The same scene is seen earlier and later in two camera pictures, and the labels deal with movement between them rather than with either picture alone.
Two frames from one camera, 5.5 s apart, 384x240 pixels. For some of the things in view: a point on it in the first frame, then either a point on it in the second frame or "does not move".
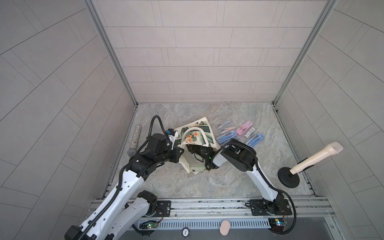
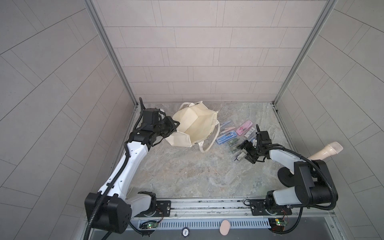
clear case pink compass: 227,129 does not move
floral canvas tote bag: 197,133 to 196,123
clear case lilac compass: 223,124 does not move
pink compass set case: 244,127 does not move
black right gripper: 191,148 to 250,158
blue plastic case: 226,136 does not move
